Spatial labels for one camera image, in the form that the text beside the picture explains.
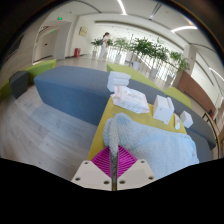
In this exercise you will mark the red bin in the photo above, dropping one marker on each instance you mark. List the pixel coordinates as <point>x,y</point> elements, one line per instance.
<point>77,52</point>

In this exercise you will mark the light blue towel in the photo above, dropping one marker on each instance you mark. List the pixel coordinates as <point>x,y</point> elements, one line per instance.
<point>156,146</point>

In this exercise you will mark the long grey bench seat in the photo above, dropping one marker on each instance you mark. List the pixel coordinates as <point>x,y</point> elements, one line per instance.
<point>73,90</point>

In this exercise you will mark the person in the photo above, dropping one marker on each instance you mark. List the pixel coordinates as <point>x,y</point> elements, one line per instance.
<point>104,46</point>

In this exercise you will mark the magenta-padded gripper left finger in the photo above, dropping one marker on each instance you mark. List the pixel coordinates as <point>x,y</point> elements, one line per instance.
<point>90,175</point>

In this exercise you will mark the wooden black-framed table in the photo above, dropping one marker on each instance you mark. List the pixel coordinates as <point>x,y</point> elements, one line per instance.
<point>213,128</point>

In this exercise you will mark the dark grey cube stool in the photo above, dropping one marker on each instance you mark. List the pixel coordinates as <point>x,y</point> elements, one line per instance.
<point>19,83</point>

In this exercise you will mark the pink white wipes pack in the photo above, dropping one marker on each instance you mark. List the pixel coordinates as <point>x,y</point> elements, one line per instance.
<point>131,99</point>

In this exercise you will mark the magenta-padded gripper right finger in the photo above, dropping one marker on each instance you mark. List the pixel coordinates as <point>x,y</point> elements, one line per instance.
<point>138,173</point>

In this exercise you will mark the small white box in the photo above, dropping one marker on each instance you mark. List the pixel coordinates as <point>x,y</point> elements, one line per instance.
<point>186,119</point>

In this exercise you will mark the yellow ottoman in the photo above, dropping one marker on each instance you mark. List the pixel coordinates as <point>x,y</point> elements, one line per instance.
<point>105,126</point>

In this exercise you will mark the green bench seat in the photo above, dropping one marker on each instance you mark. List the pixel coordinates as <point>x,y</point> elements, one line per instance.
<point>178,95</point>
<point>133,74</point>
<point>40,68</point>

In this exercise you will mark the wooden reception counter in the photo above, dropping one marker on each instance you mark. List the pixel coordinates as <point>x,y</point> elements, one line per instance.
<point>196,91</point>

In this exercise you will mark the yellow wall picture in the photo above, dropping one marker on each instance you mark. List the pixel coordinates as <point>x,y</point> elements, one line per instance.
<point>83,31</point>

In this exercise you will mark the potted green plant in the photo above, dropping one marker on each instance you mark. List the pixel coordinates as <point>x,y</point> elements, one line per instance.
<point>178,61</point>
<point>160,56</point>
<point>95,43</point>
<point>142,48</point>
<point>120,46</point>

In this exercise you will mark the green exit sign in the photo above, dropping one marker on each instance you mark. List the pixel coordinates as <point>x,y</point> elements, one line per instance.
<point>60,18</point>

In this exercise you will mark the white tube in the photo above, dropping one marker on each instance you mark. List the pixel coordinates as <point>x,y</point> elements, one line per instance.
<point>177,122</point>

